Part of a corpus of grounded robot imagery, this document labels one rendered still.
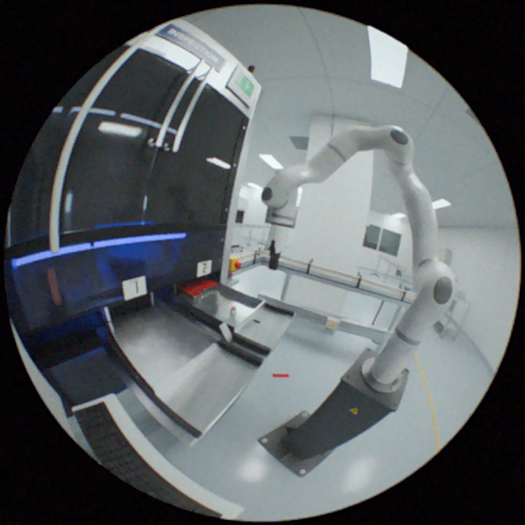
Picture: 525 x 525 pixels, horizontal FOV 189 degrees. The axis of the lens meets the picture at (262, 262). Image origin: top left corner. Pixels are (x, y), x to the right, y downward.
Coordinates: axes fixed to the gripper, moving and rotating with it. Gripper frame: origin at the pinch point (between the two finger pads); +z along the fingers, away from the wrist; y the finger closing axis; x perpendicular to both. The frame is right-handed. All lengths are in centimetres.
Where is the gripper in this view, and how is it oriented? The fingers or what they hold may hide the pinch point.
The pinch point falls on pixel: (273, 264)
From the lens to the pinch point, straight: 65.8
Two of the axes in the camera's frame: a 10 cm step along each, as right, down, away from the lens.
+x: 8.9, 2.6, -3.7
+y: -4.1, 1.6, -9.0
